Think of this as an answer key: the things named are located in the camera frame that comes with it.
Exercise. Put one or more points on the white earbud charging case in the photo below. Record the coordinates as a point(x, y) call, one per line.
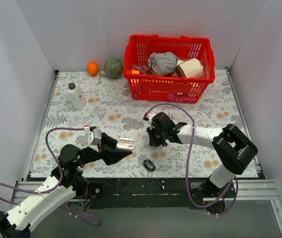
point(125, 144)

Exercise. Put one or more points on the floral patterned table mat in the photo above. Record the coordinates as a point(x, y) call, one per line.
point(110, 107)

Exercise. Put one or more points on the orange fruit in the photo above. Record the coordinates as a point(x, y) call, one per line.
point(93, 68)

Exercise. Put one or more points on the beige paper roll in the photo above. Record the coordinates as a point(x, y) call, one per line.
point(191, 68)

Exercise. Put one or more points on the crumpled grey bag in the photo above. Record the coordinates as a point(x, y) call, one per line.
point(162, 64)

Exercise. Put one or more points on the white bottle black cap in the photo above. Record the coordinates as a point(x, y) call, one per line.
point(76, 96)

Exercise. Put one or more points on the green melon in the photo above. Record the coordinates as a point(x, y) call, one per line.
point(113, 69)

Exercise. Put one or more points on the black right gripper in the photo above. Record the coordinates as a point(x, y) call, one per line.
point(156, 135)

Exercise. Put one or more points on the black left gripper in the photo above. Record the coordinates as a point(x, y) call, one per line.
point(105, 148)

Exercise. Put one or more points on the red plastic shopping basket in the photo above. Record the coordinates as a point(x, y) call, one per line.
point(168, 88)

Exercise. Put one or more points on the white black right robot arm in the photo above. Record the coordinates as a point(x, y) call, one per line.
point(235, 150)

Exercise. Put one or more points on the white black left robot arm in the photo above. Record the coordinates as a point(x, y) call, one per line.
point(65, 182)

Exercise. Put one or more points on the black earbud charging case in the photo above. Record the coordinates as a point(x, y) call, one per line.
point(149, 165)

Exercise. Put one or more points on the clear plastic snack wrapper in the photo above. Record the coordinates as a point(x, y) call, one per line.
point(142, 69)

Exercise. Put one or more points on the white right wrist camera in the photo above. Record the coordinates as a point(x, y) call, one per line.
point(148, 118)

